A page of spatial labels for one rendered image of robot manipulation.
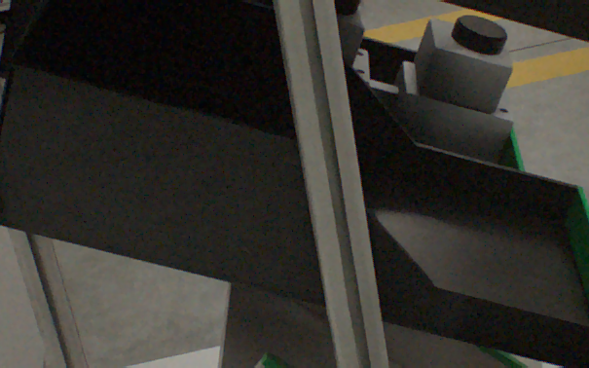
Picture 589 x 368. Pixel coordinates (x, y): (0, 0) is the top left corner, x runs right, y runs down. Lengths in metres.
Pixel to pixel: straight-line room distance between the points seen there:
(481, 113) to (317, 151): 0.26
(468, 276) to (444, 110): 0.14
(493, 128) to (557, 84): 2.80
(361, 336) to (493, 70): 0.23
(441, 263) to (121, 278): 2.40
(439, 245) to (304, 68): 0.18
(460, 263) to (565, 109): 2.79
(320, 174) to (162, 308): 2.37
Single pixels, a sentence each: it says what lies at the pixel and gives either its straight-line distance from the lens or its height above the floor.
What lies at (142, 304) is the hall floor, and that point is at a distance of 2.88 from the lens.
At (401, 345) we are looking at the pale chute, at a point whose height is 1.12.
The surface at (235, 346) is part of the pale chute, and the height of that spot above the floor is 1.18.
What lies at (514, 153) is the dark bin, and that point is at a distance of 0.72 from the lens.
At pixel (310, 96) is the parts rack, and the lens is 0.47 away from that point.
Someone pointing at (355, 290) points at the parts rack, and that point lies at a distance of 0.52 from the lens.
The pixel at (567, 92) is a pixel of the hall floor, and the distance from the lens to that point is 3.48.
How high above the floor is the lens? 1.56
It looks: 29 degrees down
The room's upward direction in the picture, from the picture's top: 10 degrees counter-clockwise
